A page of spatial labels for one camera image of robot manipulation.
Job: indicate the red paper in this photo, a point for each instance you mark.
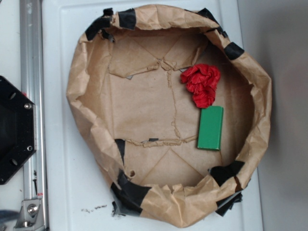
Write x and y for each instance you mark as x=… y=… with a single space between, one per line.
x=202 y=80

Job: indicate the brown paper bag tray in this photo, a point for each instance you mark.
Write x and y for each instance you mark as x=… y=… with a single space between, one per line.
x=142 y=125

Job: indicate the green rectangular block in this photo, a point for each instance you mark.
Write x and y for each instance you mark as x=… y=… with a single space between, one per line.
x=210 y=128

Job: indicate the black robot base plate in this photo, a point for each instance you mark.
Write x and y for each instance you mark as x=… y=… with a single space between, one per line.
x=17 y=133

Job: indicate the aluminium extrusion rail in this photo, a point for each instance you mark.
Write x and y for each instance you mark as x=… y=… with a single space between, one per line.
x=34 y=170

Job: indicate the metal corner bracket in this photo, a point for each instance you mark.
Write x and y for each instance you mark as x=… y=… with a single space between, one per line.
x=30 y=216

